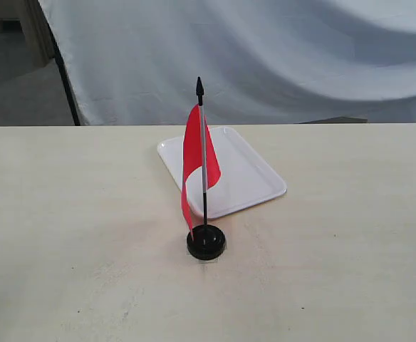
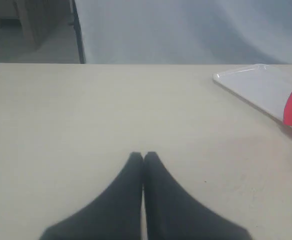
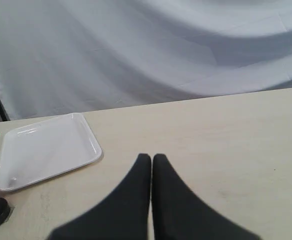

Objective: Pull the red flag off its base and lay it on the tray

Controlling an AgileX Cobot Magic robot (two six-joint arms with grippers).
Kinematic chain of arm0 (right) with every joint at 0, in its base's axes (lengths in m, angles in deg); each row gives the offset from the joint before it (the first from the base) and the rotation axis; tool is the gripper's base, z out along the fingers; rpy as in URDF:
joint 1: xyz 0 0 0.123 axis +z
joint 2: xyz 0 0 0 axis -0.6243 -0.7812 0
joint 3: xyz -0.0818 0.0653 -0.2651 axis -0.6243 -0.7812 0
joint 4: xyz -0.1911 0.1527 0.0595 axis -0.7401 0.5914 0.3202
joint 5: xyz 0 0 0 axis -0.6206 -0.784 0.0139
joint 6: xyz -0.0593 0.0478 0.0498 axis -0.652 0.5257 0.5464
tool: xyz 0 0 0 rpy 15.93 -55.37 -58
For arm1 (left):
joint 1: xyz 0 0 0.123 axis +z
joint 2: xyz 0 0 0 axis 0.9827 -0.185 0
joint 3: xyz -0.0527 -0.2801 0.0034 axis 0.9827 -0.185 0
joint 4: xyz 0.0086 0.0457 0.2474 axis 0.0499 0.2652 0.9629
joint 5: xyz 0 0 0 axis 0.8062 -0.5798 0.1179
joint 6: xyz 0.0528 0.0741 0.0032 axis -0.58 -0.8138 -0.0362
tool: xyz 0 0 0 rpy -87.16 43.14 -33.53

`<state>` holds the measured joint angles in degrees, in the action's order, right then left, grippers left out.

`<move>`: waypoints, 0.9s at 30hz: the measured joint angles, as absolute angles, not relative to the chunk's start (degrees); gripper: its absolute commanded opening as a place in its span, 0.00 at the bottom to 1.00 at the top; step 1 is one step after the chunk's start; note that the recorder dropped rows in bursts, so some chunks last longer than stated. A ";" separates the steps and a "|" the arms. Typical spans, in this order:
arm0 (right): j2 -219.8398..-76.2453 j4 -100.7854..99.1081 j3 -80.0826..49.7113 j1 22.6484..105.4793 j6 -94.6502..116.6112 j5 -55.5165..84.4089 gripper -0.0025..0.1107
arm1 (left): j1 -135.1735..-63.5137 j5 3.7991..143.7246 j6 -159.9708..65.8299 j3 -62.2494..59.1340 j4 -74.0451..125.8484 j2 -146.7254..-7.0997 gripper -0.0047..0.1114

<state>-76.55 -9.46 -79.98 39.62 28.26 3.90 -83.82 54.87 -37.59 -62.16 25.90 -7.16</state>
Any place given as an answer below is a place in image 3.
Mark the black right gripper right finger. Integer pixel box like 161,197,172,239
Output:
152,154,260,240

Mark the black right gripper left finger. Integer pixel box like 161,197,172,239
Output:
48,153,152,240

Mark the white plastic tray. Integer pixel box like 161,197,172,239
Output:
0,112,103,192

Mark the white backdrop cloth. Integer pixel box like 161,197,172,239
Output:
0,0,292,120

